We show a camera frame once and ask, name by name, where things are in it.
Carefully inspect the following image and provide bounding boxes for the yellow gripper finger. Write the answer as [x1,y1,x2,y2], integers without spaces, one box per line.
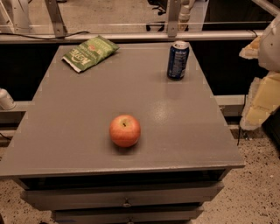
[240,72,280,130]
[239,36,261,60]

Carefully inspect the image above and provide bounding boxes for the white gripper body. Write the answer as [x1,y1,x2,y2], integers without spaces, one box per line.
[258,14,280,72]

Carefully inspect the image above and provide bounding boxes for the blue pepsi can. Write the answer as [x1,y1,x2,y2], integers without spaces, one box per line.
[167,40,189,81]

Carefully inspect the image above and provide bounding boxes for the upper grey drawer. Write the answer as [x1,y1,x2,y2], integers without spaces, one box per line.
[22,181,224,211]

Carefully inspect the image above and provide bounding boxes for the grey drawer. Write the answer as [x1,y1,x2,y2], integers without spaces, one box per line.
[22,181,224,211]
[54,205,203,224]

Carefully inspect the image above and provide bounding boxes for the red apple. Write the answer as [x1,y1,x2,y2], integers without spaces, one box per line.
[109,115,141,148]

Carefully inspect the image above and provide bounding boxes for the grey drawer cabinet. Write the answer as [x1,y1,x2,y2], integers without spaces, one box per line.
[0,43,244,224]

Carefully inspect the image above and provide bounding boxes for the lower grey drawer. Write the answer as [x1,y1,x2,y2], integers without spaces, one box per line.
[54,205,203,224]

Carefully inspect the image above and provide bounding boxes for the green chip bag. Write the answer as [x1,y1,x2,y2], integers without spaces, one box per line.
[62,35,119,74]

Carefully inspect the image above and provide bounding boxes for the white cylinder at left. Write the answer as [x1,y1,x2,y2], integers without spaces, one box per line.
[0,88,16,110]

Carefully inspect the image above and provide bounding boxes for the metal frame rail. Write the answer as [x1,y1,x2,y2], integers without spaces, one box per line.
[0,30,263,44]

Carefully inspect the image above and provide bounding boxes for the black cable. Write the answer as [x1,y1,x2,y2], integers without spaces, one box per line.
[0,30,91,40]

